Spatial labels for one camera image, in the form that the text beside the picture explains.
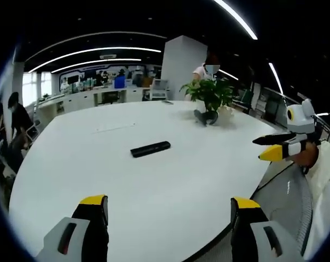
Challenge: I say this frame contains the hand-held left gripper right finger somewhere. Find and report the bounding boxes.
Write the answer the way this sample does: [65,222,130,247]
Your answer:
[230,196,305,262]

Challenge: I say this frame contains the black remote control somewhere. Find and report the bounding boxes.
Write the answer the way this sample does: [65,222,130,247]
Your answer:
[130,140,172,159]

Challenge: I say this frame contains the grey mesh office chair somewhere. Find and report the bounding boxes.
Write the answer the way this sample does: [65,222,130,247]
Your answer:
[249,160,315,262]

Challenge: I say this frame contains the person's right hand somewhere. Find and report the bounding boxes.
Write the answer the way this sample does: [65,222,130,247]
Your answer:
[292,142,319,169]

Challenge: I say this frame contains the dark round object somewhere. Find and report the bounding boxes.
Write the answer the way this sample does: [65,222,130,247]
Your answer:
[193,109,219,127]

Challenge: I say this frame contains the green potted plant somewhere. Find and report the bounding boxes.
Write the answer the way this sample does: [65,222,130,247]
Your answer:
[179,77,235,118]

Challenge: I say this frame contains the white long counter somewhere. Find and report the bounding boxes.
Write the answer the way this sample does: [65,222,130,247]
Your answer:
[35,86,152,125]

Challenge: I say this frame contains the white crumpled object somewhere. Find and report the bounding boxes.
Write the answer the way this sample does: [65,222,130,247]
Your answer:
[217,105,235,124]

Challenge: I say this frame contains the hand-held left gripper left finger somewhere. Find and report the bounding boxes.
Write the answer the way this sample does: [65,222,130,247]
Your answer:
[35,194,110,262]

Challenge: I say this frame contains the white frame office chair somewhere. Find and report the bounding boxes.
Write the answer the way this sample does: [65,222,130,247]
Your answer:
[149,78,169,101]

